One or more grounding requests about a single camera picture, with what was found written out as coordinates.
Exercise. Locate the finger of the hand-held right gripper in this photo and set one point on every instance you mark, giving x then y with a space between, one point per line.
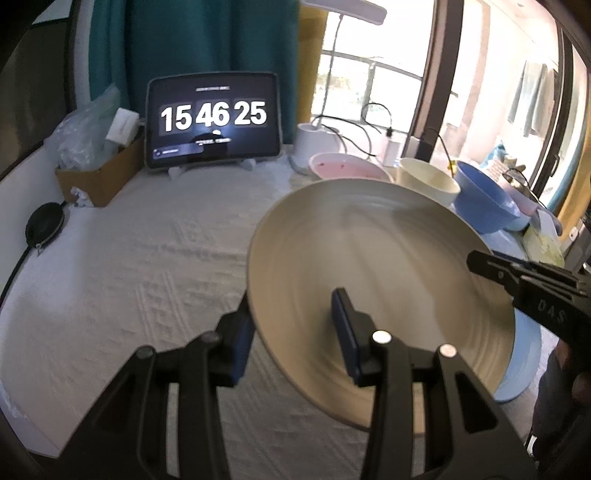
489 270
549 268

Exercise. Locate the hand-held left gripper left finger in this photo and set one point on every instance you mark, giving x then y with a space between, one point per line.
242 344

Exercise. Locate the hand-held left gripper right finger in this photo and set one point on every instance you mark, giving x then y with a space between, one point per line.
344 323

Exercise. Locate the beige ceramic plate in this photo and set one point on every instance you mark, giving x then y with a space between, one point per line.
369 249

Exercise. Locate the cream ceramic bowl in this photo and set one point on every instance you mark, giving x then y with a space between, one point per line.
427 177

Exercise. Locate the person's right forearm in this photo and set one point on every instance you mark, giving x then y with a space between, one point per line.
561 406

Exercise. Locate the yellow-green cloth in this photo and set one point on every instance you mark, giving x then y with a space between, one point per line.
545 247

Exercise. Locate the pink and blue steel bowl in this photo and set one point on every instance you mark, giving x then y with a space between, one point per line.
538 210

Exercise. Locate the light blue plate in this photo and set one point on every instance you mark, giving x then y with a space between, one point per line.
524 360

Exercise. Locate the white textured tablecloth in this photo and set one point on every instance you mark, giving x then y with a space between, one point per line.
138 277

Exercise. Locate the black power adapter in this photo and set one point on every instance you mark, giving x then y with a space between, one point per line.
427 143

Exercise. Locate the white charger plug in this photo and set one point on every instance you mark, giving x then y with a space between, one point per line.
391 152

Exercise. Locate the pink speckled bowl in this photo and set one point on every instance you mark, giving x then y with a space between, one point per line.
346 168

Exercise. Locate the hanging light blue towel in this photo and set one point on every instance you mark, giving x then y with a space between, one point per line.
531 97

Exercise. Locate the white lamp base holder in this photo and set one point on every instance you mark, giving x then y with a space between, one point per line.
316 145

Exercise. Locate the clear tablet stand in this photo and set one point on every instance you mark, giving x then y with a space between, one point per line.
178 171

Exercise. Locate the crumpled white paper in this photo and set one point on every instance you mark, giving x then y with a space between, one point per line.
81 196

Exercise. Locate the cardboard box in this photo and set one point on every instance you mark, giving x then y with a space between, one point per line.
99 177

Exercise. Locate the tablet showing clock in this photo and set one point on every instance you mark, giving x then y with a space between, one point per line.
212 120

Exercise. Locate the balcony railing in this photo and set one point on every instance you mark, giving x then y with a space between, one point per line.
369 69

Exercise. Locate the small white box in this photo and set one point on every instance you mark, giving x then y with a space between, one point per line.
121 127

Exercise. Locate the white desk lamp pole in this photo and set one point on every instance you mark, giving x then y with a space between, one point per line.
333 60

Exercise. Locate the white desk lamp head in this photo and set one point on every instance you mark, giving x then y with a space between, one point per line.
351 10

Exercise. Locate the teal curtain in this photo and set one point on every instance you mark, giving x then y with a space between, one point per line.
194 41

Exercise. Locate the dark sliding door frame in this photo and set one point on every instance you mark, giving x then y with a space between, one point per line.
436 69

